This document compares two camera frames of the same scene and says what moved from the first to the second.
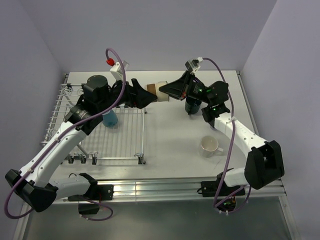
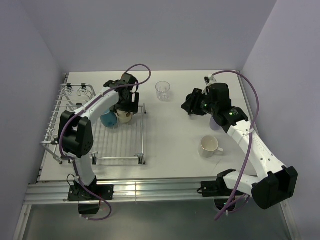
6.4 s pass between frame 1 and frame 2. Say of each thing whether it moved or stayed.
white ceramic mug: stayed
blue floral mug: stayed
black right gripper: moved
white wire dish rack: stayed
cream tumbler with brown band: moved
